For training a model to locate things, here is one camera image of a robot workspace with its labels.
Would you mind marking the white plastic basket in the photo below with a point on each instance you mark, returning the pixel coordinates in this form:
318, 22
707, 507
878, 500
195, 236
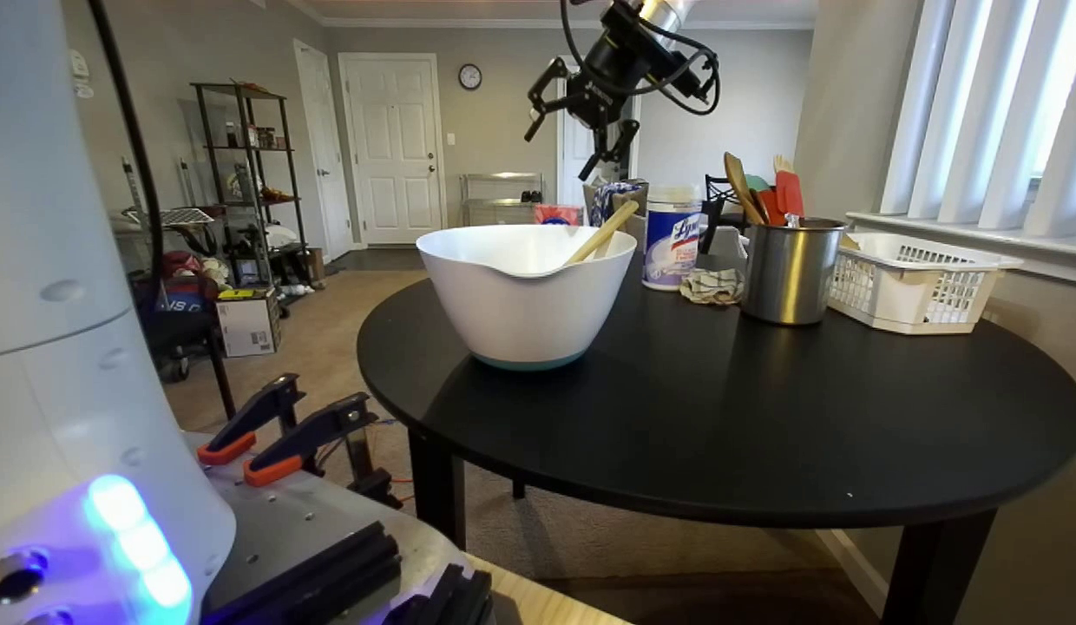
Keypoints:
913, 285

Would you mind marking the cardboard box on floor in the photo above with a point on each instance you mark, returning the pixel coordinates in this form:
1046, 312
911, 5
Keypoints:
248, 326

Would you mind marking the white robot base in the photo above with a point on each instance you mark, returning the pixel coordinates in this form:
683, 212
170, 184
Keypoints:
106, 517

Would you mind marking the disinfecting wipes canister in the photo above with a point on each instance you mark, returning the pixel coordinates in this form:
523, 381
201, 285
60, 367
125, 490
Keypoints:
670, 243

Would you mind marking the orange black clamp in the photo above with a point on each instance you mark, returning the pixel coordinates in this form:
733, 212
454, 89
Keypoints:
272, 400
345, 423

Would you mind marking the black metal shelving unit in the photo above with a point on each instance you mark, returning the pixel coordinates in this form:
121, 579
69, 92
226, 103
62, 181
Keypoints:
255, 184

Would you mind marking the wooden spoon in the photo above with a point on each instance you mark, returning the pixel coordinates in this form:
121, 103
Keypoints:
601, 236

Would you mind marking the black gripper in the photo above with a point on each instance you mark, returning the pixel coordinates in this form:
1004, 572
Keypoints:
638, 49

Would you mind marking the round wall clock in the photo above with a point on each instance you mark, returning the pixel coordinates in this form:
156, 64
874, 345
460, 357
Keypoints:
468, 79

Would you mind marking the round black table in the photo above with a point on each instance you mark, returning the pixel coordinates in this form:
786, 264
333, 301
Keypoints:
707, 416

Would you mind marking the red spatula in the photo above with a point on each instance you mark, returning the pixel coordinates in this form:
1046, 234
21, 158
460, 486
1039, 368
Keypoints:
782, 198

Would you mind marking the wooden spatula in holder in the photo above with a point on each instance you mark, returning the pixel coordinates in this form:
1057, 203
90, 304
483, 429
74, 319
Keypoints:
746, 198

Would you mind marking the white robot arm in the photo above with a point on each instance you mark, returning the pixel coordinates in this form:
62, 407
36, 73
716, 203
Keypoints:
638, 49

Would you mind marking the glass shoe shelf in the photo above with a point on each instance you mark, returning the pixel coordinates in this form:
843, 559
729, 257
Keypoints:
504, 196

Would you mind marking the white front door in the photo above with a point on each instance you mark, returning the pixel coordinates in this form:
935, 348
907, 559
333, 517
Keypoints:
394, 128

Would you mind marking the white mixing bowl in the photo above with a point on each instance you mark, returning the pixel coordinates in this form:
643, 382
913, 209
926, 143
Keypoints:
516, 294

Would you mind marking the steel utensil holder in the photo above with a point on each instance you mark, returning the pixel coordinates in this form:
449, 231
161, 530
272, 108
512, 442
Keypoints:
789, 272

